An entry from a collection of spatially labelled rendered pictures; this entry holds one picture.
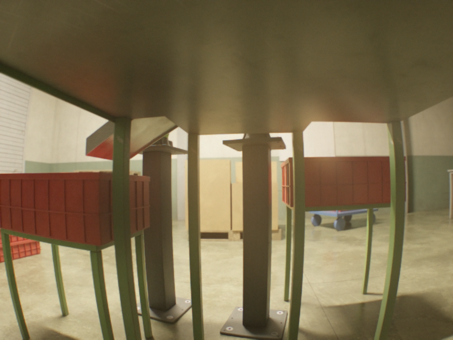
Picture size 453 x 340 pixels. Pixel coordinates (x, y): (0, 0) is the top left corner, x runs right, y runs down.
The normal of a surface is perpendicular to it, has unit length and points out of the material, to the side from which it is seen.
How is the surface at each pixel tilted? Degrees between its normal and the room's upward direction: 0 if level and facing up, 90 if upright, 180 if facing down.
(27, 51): 180
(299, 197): 90
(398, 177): 90
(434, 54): 180
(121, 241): 90
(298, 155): 90
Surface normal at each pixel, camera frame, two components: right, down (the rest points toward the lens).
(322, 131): -0.11, -0.06
